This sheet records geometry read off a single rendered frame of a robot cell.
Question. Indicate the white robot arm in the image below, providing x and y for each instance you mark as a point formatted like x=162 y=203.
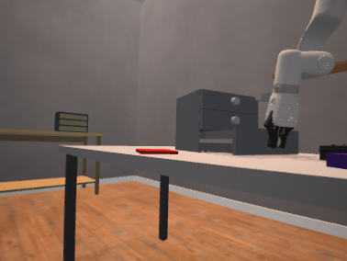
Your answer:
x=308 y=60

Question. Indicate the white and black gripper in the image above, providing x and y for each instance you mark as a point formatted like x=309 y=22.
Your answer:
x=283 y=110

